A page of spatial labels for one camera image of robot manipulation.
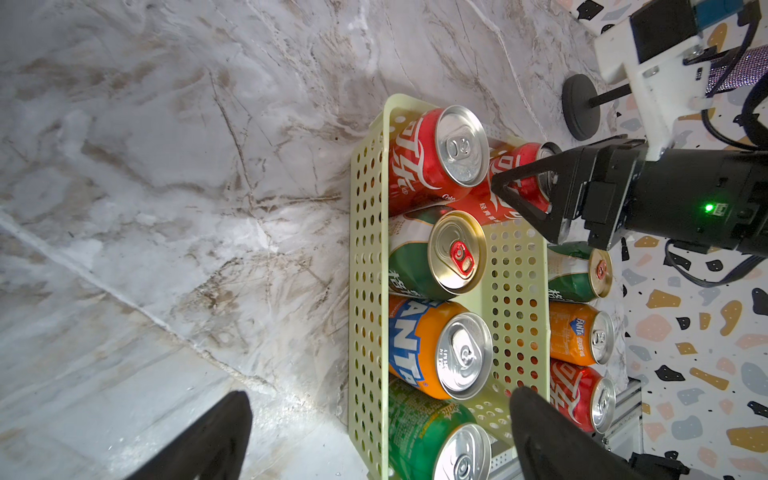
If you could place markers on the glitter microphone on black stand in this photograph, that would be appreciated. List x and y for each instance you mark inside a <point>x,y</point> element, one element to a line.
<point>581,103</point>

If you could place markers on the green herbal tea can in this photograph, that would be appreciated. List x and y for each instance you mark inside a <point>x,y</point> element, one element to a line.
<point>578,273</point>
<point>435,253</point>

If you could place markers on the red cola can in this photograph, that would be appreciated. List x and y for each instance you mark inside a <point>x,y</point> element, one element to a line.
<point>437,159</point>
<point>583,396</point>
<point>488,208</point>

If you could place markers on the orange fanta can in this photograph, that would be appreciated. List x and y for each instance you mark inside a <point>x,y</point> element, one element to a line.
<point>580,334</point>
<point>439,347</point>

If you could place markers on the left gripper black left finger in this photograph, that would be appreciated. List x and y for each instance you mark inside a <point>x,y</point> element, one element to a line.
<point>214,447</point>

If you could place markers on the light green perforated plastic basket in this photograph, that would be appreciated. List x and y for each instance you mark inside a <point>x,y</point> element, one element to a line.
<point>512,298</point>

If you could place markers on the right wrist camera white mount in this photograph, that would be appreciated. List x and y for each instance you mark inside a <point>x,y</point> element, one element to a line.
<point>657,50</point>

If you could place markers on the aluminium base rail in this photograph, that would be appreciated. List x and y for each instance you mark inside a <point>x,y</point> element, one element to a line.
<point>624,437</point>

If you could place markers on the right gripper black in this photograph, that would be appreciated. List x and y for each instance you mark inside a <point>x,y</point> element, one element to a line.
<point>610,197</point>

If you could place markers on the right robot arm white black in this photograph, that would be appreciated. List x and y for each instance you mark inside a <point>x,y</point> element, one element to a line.
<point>696,199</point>

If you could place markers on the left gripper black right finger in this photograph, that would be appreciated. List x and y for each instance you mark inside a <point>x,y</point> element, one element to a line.
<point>549,446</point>

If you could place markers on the green Sprite can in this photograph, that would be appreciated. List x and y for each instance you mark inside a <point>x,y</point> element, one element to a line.
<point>434,439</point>

